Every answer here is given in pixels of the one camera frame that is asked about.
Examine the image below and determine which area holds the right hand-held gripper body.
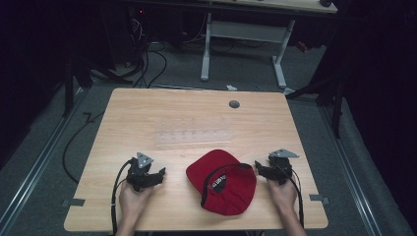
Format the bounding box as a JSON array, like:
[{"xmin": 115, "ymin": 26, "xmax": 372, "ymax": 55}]
[{"xmin": 266, "ymin": 148, "xmax": 301, "ymax": 186}]

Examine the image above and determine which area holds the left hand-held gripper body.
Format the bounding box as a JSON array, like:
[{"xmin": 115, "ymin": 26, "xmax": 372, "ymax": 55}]
[{"xmin": 126, "ymin": 151, "xmax": 157, "ymax": 193}]

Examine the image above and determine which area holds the red cap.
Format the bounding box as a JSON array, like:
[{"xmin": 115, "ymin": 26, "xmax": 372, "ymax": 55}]
[{"xmin": 185, "ymin": 148, "xmax": 258, "ymax": 217}]

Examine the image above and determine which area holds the person's left hand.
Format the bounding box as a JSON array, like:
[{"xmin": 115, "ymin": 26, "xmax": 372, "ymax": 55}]
[{"xmin": 118, "ymin": 179, "xmax": 155, "ymax": 214}]

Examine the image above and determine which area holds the person's right hand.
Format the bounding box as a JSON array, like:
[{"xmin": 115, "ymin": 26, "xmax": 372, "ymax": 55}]
[{"xmin": 266, "ymin": 178, "xmax": 299, "ymax": 214}]

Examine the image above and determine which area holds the black metal stand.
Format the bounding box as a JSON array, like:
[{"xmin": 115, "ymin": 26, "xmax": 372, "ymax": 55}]
[
  {"xmin": 61, "ymin": 57, "xmax": 94, "ymax": 119},
  {"xmin": 284, "ymin": 75, "xmax": 346, "ymax": 140}
]

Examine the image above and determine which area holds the white-framed desk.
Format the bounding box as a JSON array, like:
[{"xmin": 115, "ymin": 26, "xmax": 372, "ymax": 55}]
[{"xmin": 200, "ymin": 0, "xmax": 338, "ymax": 90}]

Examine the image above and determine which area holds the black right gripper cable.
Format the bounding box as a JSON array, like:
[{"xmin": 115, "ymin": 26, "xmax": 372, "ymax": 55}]
[{"xmin": 284, "ymin": 166, "xmax": 305, "ymax": 229}]

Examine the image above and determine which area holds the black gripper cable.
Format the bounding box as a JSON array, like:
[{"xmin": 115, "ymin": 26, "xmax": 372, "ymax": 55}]
[
  {"xmin": 284, "ymin": 166, "xmax": 305, "ymax": 229},
  {"xmin": 110, "ymin": 158, "xmax": 133, "ymax": 236}
]

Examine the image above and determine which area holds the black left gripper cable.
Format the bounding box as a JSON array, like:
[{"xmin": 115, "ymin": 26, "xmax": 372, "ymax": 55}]
[{"xmin": 110, "ymin": 158, "xmax": 133, "ymax": 236}]

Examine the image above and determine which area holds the metal floor rail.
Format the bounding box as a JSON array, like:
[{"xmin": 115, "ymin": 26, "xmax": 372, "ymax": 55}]
[
  {"xmin": 319, "ymin": 105, "xmax": 385, "ymax": 236},
  {"xmin": 0, "ymin": 86, "xmax": 90, "ymax": 236}
]

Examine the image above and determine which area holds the black floor cable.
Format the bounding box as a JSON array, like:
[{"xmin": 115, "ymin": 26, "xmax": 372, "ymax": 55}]
[{"xmin": 61, "ymin": 111, "xmax": 106, "ymax": 185}]

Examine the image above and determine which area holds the bundle of black cables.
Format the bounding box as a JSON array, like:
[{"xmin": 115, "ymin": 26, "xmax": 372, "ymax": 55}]
[{"xmin": 91, "ymin": 18, "xmax": 169, "ymax": 89}]

